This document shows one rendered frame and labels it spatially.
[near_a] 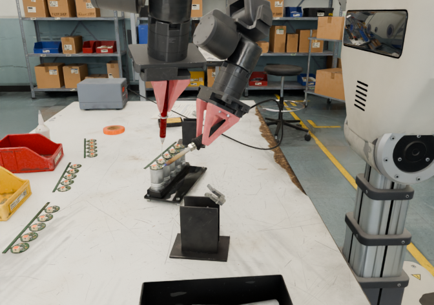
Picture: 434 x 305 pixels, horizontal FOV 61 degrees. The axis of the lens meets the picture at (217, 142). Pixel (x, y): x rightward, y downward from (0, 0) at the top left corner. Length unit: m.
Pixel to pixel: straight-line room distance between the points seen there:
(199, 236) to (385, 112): 0.46
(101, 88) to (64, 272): 0.88
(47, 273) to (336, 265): 0.39
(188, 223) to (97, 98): 0.89
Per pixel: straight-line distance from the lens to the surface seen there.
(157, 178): 0.68
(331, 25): 4.25
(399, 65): 0.76
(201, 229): 0.53
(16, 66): 5.96
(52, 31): 5.69
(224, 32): 0.64
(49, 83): 5.34
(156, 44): 0.52
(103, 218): 0.66
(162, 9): 0.50
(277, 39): 5.01
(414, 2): 0.75
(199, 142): 0.68
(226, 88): 0.67
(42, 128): 1.01
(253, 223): 0.62
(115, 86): 1.33
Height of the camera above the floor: 1.08
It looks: 20 degrees down
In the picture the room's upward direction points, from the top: straight up
